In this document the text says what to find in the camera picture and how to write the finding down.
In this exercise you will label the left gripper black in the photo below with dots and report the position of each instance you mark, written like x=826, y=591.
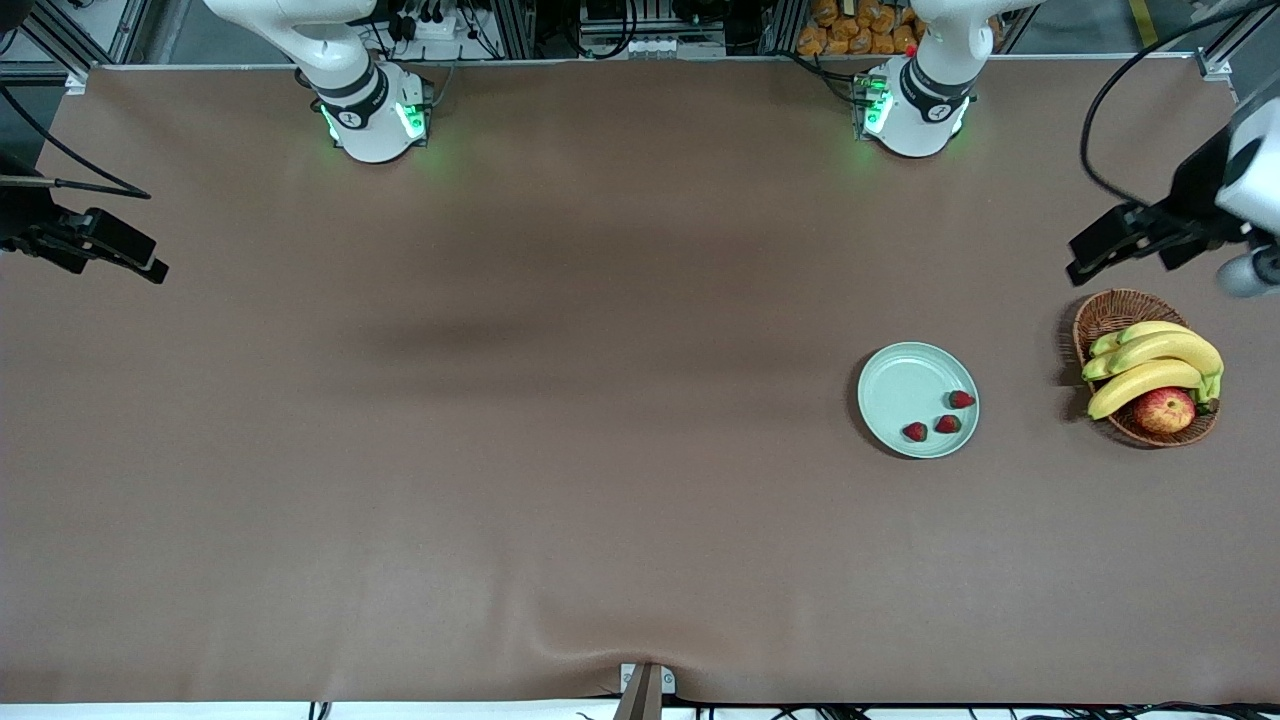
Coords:
x=1193, y=192

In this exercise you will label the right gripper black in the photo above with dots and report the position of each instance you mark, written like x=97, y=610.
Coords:
x=20, y=216

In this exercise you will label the red toy strawberry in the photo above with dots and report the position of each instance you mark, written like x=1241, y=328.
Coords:
x=947, y=424
x=914, y=431
x=961, y=399

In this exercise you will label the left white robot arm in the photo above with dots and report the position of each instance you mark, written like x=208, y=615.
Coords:
x=925, y=110

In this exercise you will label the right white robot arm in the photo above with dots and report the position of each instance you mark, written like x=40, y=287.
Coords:
x=370, y=120

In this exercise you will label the pale green round plate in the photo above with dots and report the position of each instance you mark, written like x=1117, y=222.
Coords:
x=900, y=385

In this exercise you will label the brown wicker basket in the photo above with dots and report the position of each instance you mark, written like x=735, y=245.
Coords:
x=1115, y=310

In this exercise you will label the yellow banana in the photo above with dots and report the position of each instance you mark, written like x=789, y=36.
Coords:
x=1140, y=380
x=1150, y=328
x=1170, y=348

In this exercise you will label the red apple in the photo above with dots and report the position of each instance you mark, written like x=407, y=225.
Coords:
x=1165, y=412

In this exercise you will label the bag of bread rolls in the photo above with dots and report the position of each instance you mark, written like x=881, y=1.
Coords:
x=850, y=30

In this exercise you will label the white power strip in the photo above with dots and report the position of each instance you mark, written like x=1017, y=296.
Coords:
x=430, y=25

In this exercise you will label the dark equipment rack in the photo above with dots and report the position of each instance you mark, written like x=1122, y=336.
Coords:
x=740, y=20

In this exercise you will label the white connector block row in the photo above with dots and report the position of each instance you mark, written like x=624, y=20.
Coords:
x=655, y=46

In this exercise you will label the smooth table cover mat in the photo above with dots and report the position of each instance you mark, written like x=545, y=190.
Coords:
x=600, y=550

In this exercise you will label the aluminium frame strut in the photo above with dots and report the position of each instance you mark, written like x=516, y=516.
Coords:
x=1215, y=65
x=76, y=82

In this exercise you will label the silver metal table bracket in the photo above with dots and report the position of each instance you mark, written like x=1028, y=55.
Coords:
x=625, y=672

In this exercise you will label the brown wooden post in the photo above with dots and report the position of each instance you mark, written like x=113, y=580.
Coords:
x=640, y=700

